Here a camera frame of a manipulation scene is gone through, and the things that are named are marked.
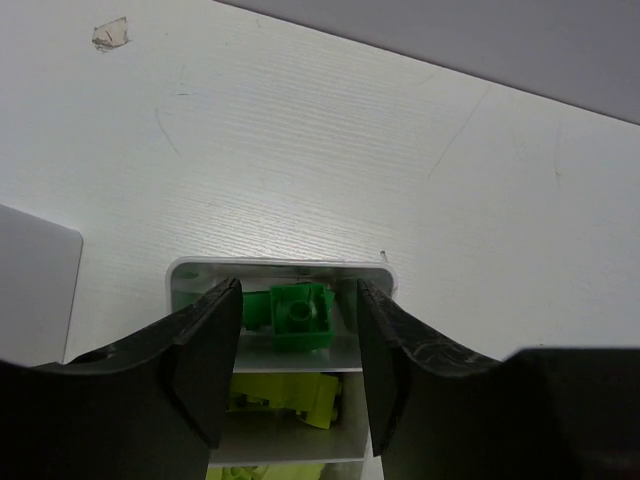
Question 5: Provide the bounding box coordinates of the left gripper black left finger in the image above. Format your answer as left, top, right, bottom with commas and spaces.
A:
1, 278, 243, 479

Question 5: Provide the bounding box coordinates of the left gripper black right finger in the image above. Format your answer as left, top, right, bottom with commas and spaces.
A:
356, 281, 639, 479

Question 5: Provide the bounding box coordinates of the dark green lego brick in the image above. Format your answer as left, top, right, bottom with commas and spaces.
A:
242, 291, 271, 331

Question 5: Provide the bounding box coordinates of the lime 2x3 lego brick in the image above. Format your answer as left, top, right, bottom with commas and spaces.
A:
227, 373, 343, 430

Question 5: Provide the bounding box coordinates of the pale green lego piece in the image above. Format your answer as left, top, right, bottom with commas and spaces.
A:
205, 463, 325, 480

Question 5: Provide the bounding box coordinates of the right white divided container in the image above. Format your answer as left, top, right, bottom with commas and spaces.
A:
165, 257, 397, 479

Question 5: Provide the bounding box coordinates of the white divided container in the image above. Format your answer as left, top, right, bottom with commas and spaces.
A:
165, 257, 397, 479
0, 205, 83, 366

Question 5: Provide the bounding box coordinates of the left white divided container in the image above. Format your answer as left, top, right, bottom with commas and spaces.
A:
0, 205, 83, 366

